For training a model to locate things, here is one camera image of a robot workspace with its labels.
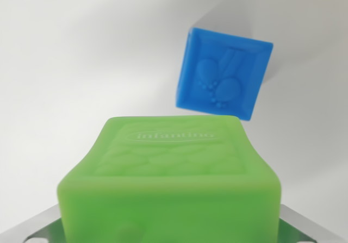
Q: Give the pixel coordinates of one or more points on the green soft toy cube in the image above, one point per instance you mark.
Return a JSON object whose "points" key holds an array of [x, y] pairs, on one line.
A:
{"points": [[168, 196]]}

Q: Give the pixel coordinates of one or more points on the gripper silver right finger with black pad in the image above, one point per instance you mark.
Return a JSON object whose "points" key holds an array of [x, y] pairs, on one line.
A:
{"points": [[299, 230]]}

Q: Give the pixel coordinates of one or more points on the blue soft toy cube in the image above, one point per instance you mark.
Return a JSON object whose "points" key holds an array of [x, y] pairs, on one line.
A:
{"points": [[225, 71]]}

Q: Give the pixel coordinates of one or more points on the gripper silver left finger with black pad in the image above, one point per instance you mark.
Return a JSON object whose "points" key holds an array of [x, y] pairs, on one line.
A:
{"points": [[38, 226]]}

